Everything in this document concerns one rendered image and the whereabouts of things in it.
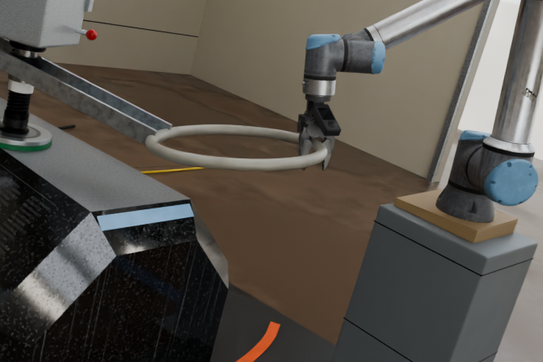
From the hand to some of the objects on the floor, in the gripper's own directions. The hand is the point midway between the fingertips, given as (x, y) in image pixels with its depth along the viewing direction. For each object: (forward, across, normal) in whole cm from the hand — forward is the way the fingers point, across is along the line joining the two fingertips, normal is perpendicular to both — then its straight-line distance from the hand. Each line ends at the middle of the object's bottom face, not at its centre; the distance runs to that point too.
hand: (314, 166), depth 195 cm
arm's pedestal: (+106, -45, -21) cm, 117 cm away
